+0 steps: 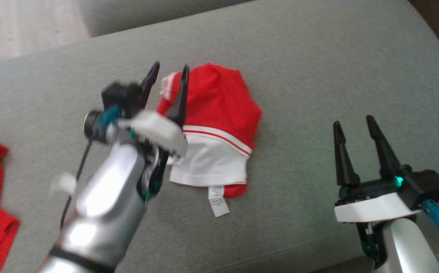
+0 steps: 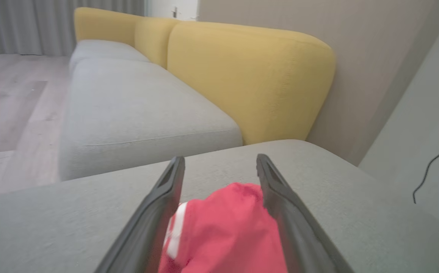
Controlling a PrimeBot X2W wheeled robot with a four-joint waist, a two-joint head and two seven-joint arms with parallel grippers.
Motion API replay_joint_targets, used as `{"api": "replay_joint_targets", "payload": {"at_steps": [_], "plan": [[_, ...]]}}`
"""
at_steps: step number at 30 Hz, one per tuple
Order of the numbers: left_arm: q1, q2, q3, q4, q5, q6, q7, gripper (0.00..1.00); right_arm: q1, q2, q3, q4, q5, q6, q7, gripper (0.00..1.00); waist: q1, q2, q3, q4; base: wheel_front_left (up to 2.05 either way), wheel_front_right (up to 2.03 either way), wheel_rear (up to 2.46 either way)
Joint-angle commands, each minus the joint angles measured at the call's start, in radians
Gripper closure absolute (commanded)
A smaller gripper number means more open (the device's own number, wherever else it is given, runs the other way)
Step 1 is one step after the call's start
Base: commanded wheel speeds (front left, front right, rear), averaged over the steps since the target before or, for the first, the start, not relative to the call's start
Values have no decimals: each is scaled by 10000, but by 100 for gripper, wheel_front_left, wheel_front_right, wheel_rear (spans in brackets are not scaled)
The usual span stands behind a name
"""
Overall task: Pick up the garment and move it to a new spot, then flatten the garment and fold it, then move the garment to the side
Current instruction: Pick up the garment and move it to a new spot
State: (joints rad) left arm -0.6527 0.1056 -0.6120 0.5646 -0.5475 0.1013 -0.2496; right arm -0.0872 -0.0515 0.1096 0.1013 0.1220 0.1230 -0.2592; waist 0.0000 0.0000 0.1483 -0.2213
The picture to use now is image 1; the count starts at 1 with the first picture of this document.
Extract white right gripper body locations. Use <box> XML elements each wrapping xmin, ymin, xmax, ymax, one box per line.
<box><xmin>334</xmin><ymin>175</ymin><xmax>419</xmax><ymax>223</ymax></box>

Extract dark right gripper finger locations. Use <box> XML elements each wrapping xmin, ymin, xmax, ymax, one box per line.
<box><xmin>366</xmin><ymin>115</ymin><xmax>402</xmax><ymax>179</ymax></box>
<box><xmin>333</xmin><ymin>121</ymin><xmax>360</xmax><ymax>186</ymax></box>

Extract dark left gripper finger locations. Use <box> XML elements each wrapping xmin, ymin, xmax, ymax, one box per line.
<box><xmin>166</xmin><ymin>64</ymin><xmax>190</xmax><ymax>127</ymax></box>
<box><xmin>139</xmin><ymin>62</ymin><xmax>160</xmax><ymax>110</ymax></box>

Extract grey sofa section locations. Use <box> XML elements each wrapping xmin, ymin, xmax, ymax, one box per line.
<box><xmin>79</xmin><ymin>0</ymin><xmax>252</xmax><ymax>38</ymax></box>

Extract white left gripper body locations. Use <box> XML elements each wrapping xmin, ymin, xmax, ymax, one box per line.
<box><xmin>119</xmin><ymin>110</ymin><xmax>188</xmax><ymax>199</ymax></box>

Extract grey sofa seat cushion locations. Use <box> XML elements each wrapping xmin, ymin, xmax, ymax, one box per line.
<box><xmin>0</xmin><ymin>0</ymin><xmax>439</xmax><ymax>273</ymax></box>

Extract red Bulls basketball jersey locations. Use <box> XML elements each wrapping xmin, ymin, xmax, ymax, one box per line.
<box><xmin>157</xmin><ymin>63</ymin><xmax>263</xmax><ymax>218</ymax></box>

